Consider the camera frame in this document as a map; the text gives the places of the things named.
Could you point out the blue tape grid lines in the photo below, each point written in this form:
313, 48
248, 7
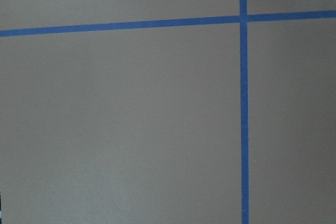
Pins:
167, 111

